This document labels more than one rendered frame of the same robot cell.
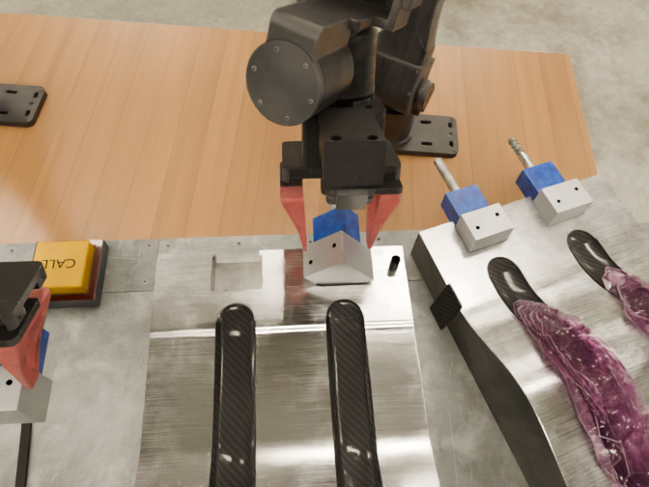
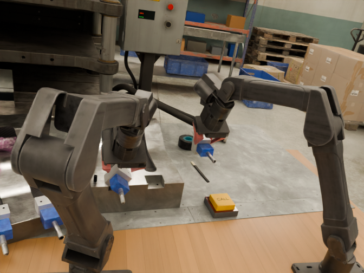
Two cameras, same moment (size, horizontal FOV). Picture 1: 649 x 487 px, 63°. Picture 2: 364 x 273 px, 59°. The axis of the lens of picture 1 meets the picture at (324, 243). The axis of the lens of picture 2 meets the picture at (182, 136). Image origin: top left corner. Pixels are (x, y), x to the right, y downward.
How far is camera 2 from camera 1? 1.00 m
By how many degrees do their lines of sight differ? 94
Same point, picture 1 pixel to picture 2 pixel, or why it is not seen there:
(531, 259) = (25, 200)
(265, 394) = not seen: hidden behind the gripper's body
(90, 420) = (188, 179)
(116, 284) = (202, 207)
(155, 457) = (162, 150)
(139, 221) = (207, 228)
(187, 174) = (197, 250)
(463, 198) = (54, 213)
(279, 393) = not seen: hidden behind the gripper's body
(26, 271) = (201, 129)
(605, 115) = not seen: outside the picture
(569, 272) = (8, 196)
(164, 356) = (168, 163)
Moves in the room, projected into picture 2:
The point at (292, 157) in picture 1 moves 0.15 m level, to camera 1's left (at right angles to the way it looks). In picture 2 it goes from (141, 148) to (199, 151)
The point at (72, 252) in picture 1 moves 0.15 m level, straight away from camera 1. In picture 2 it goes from (220, 202) to (268, 225)
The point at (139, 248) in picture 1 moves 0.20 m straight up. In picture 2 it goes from (201, 218) to (214, 158)
